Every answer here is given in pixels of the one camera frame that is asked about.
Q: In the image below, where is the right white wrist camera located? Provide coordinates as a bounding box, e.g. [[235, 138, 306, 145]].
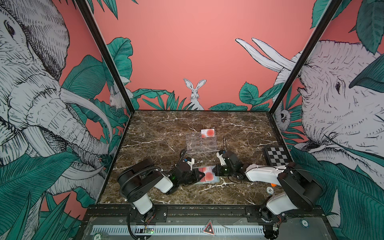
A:
[[216, 150, 227, 166]]

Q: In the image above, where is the white slotted cable duct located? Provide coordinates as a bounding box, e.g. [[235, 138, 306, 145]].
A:
[[90, 225, 265, 236]]

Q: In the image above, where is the red warning triangle sticker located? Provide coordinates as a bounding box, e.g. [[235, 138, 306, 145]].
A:
[[203, 221, 215, 236]]

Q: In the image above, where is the small white round disc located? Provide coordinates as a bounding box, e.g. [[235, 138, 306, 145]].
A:
[[266, 187, 274, 195]]

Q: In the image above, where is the black frame post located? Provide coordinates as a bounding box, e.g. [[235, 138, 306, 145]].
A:
[[269, 1, 342, 114], [75, 0, 135, 114]]

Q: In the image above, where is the right black frame post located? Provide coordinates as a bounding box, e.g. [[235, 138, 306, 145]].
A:
[[269, 1, 342, 114]]

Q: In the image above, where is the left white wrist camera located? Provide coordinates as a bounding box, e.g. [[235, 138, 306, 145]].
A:
[[184, 157, 195, 170]]

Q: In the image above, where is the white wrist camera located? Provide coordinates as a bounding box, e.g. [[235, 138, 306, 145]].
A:
[[216, 150, 227, 166], [184, 157, 195, 170]]

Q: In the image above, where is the black mounting rail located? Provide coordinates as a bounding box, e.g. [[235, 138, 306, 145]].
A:
[[86, 204, 322, 226]]

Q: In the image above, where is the black white checkerboard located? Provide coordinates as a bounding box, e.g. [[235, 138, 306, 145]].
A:
[[263, 146, 293, 167]]

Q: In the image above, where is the red white credit card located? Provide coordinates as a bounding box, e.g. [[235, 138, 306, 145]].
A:
[[201, 129, 215, 138], [199, 167, 215, 183]]

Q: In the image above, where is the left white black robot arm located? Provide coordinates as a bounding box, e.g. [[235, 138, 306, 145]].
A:
[[117, 157, 206, 216]]

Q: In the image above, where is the clear plastic organizer box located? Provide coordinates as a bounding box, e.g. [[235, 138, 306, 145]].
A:
[[186, 133, 218, 155]]

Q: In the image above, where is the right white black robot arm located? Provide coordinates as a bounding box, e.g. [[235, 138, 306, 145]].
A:
[[213, 150, 324, 216]]

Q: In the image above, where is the left black frame post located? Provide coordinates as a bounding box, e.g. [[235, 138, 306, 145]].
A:
[[75, 0, 135, 114]]

